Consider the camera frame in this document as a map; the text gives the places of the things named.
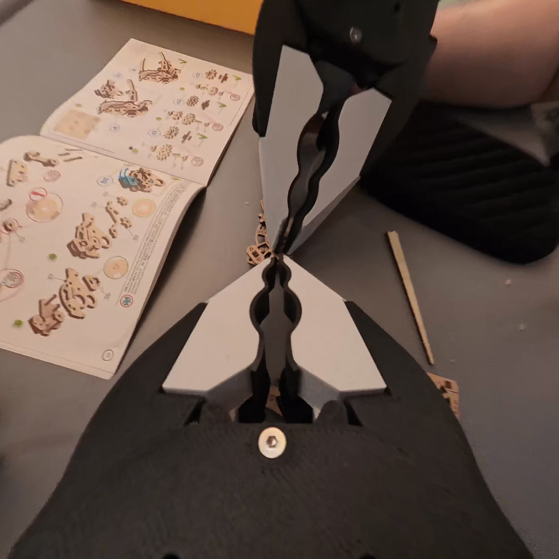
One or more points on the small wooden model assembly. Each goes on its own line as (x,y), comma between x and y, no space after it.
(257,251)

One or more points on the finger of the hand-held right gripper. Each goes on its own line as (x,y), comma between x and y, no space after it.
(349,144)
(279,131)

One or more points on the person's right forearm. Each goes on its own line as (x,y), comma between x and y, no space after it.
(489,65)

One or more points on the yellow plastic box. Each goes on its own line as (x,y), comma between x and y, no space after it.
(209,13)

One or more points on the open instruction booklet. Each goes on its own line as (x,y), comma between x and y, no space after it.
(87,262)

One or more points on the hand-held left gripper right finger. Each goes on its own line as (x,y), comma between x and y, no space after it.
(336,349)

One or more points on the tapered wooden stick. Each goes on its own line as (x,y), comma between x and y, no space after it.
(408,288)

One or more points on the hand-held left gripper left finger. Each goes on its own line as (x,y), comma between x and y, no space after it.
(214,349)

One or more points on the laser-cut plywood parts sheet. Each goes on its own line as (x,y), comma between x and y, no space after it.
(447,393)

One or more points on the black quilted seat cushion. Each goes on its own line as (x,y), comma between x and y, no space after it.
(458,196)

